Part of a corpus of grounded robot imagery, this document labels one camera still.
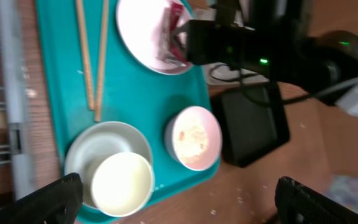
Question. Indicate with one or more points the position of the small white cup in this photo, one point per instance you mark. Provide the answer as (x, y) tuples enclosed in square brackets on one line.
[(120, 184)]

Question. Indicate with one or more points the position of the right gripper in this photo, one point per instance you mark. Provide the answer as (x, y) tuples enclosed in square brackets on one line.
[(263, 37)]

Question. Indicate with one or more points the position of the large white plate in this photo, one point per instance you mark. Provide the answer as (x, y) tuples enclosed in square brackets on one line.
[(140, 24)]

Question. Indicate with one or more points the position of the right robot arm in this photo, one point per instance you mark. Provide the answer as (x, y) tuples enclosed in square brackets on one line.
[(329, 66)]

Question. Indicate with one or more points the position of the red snack wrapper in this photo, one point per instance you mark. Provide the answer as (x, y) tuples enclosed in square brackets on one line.
[(169, 45)]

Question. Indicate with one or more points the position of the grey metal bowl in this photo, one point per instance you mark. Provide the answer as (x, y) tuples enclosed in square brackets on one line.
[(99, 142)]

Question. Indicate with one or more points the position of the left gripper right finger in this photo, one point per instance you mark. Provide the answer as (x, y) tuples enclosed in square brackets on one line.
[(296, 203)]

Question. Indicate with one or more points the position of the black plastic tray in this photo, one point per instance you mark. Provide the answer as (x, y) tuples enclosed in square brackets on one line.
[(250, 131)]

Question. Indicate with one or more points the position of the grey plastic dish rack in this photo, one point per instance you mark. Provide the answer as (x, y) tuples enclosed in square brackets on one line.
[(16, 169)]

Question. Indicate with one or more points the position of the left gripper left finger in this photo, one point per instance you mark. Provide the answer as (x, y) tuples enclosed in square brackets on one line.
[(58, 202)]

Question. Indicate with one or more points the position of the small white bowl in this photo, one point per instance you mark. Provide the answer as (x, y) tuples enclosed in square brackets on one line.
[(194, 138)]

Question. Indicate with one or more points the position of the wooden chopstick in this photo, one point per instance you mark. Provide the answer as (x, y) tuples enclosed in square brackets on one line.
[(85, 53), (102, 60)]

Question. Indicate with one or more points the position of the teal serving tray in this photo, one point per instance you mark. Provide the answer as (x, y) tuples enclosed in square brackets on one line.
[(133, 94)]

